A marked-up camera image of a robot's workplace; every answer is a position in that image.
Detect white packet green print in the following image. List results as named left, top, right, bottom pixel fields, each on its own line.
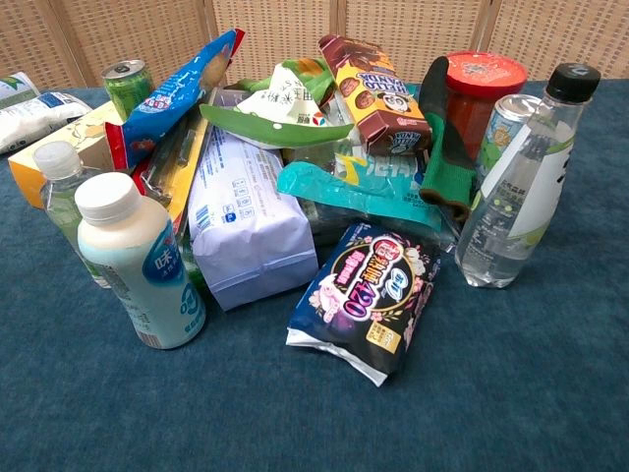
left=0, top=72, right=42, bottom=112

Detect clear bottle white cap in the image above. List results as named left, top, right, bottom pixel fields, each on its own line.
left=31, top=140, right=115, bottom=290

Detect brown yellow panda biscuit box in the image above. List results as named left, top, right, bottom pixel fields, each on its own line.
left=317, top=33, right=434, bottom=158

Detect wicker folding screen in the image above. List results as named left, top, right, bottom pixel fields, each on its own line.
left=0, top=0, right=629, bottom=92

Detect dark navy pad pack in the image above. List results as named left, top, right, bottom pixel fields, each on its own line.
left=286, top=220, right=442, bottom=388

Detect clear plastic package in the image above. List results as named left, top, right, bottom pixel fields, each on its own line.
left=303, top=194, right=459, bottom=253

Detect blue snack bag red edge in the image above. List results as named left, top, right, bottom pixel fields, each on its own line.
left=103, top=28, right=246, bottom=171

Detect green and black work glove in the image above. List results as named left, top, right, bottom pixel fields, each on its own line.
left=418, top=55, right=479, bottom=223

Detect silver drink can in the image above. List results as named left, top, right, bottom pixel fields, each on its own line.
left=475, top=93, right=544, bottom=184

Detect teal snack bag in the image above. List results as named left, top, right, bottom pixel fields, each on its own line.
left=276, top=141, right=444, bottom=233

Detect red lid jar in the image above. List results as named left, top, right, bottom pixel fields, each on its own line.
left=443, top=51, right=530, bottom=162

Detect yellow and white tissue box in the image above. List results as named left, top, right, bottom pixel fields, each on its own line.
left=8, top=100, right=135, bottom=210

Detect yellow blister pack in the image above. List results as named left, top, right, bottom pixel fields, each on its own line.
left=131, top=88, right=218, bottom=238

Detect white paper pack blue print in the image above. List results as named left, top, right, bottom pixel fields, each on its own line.
left=188, top=124, right=320, bottom=313

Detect green drink can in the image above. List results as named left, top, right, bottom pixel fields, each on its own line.
left=101, top=59, right=156, bottom=122

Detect white plastic packet blue print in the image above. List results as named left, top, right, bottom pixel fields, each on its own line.
left=0, top=90, right=94, bottom=156

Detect green and white paper wrapper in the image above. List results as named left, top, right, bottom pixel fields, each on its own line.
left=199, top=57, right=355, bottom=150

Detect white milk bottle blue label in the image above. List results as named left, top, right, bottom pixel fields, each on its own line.
left=74, top=171, right=207, bottom=351

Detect clear bottle black cap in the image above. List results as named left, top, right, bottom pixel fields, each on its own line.
left=454, top=62, right=602, bottom=290

